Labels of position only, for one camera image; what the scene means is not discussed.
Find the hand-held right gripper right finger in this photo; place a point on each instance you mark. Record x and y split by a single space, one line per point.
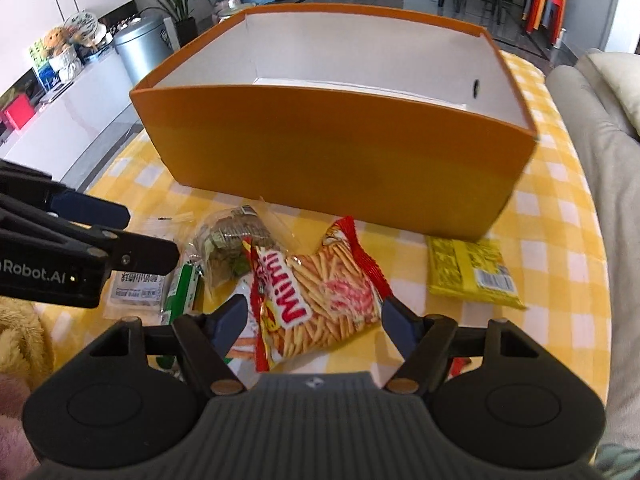
397 322

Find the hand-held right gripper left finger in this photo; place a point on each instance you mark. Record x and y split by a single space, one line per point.
227 321

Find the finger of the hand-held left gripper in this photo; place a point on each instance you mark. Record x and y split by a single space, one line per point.
145 255
95 210

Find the clear packet of white balls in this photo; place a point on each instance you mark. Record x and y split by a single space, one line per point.
140 290

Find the white and green snack packet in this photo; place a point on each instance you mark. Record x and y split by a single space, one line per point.
185 290

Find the red and yellow fries packet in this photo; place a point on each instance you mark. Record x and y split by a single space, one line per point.
325 285

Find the yellow snack packet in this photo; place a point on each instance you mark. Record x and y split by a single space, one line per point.
460 265

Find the orange cardboard box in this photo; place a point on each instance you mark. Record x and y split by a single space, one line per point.
325 160

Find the yellow fluffy cloth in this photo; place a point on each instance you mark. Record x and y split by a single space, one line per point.
22 340

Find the clear bag of green snack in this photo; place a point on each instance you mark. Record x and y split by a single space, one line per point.
225 240

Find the white cabinet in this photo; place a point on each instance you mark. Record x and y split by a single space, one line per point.
60 125

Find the red box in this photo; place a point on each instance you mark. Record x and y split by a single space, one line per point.
17 112

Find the pink cloth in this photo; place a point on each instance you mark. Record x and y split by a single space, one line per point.
15 415

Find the grey metal trash can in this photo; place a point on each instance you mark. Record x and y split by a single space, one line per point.
140 50

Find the yellow checked tablecloth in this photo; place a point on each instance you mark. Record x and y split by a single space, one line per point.
550 240

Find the brown stuffed toy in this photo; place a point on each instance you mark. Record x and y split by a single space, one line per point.
56 40

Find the patterned round plate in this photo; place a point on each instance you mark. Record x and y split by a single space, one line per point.
81 26

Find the potted green plant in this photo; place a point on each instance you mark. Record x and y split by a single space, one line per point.
182 5

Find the grey sofa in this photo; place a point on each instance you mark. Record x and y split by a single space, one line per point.
600 185

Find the white cushion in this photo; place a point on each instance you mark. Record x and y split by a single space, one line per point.
615 80

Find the stack of orange stools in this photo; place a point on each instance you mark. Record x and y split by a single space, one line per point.
545 5

